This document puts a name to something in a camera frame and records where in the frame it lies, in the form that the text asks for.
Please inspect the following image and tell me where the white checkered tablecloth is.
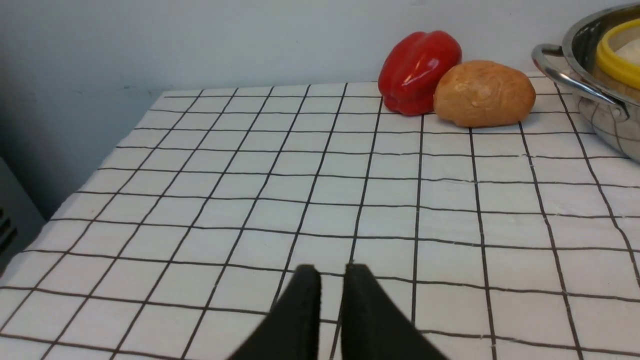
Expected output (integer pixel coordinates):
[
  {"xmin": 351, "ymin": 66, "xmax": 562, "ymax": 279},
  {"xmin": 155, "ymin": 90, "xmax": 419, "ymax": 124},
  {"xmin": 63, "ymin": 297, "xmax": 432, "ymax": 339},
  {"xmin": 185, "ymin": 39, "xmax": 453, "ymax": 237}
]
[{"xmin": 1, "ymin": 75, "xmax": 639, "ymax": 360}]

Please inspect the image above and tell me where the bamboo steamer basket yellow rim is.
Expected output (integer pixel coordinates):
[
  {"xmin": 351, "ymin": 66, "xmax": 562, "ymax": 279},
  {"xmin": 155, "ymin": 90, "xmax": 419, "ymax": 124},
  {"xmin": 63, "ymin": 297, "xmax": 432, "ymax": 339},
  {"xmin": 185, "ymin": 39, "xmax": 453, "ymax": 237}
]
[{"xmin": 590, "ymin": 18, "xmax": 640, "ymax": 104}]

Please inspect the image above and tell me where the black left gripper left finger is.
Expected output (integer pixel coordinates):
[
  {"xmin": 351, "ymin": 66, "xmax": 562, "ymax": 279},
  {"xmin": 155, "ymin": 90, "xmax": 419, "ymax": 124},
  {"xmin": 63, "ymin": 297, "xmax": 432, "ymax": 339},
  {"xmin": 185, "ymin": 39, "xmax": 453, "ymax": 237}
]
[{"xmin": 229, "ymin": 265, "xmax": 322, "ymax": 360}]

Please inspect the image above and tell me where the brown potato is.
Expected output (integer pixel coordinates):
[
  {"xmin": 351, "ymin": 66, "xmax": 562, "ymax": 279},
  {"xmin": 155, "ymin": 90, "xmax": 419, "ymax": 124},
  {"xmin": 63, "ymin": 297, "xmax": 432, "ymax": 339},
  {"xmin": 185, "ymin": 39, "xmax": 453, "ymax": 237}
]
[{"xmin": 433, "ymin": 60, "xmax": 537, "ymax": 128}]

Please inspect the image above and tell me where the red bell pepper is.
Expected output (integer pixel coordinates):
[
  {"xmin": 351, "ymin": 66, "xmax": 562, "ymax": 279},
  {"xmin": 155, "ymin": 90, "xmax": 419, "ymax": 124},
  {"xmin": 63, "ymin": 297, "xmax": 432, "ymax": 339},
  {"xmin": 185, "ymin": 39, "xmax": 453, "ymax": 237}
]
[{"xmin": 377, "ymin": 30, "xmax": 462, "ymax": 117}]

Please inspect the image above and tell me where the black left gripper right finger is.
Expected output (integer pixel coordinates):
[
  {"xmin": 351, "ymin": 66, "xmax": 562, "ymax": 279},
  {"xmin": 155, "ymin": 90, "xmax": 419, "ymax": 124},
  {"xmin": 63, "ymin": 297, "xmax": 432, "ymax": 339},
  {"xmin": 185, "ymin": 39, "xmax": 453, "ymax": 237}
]
[{"xmin": 340, "ymin": 263, "xmax": 447, "ymax": 360}]

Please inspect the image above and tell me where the stainless steel pot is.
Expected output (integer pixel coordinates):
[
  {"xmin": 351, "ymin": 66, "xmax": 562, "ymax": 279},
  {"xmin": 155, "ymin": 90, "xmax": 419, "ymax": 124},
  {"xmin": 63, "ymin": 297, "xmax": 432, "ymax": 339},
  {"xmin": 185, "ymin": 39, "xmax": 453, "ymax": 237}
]
[{"xmin": 531, "ymin": 2, "xmax": 639, "ymax": 161}]

